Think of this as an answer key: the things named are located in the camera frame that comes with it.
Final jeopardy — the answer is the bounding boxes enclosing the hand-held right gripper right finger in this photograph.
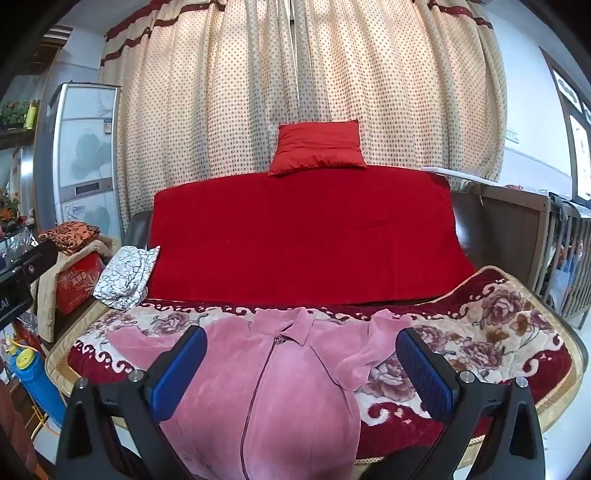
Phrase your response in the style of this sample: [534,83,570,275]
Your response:
[396,327,546,480]

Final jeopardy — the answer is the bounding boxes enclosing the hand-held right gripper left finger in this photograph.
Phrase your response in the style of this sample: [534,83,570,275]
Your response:
[55,325,208,480]

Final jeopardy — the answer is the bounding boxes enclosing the pink corduroy jacket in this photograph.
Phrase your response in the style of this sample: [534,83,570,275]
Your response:
[107,307,416,480]

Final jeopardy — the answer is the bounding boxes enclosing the beige coat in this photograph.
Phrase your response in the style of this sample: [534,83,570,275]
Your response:
[30,235,116,342]

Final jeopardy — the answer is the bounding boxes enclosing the red cardboard box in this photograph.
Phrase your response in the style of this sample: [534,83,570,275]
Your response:
[54,253,106,315]

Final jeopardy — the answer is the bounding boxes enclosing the orange black patterned cloth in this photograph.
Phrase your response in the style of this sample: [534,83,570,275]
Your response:
[38,222,101,254]

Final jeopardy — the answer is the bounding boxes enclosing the orange artificial flowers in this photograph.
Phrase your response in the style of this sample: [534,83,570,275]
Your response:
[0,188,25,228]

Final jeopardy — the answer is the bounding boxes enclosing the floral plush blanket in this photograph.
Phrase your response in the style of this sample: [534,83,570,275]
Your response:
[46,265,585,467]

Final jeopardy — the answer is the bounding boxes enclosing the white black patterned cloth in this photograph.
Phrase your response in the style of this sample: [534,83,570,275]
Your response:
[92,244,161,311]

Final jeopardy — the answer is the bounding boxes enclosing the blue yellow spray bottle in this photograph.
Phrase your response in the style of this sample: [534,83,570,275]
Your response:
[14,347,68,428]

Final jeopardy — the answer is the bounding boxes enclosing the standing air conditioner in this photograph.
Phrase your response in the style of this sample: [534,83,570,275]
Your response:
[34,82,122,241]

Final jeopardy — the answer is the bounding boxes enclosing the wooden crib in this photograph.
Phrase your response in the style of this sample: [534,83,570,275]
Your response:
[466,180,591,330]

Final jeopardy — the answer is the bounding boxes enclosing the red sofa cover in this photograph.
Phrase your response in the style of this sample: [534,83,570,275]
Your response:
[147,167,477,308]

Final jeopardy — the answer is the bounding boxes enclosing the white board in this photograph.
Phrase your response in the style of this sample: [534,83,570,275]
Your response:
[420,165,502,185]

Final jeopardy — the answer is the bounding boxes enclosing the beige dotted curtain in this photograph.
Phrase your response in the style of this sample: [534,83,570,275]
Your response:
[291,0,509,195]
[99,0,301,232]

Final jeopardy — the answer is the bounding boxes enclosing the red satin pillow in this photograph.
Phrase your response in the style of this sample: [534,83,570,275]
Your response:
[267,119,368,177]

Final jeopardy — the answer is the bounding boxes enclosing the framed wall picture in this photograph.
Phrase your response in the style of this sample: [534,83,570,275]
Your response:
[539,46,591,201]

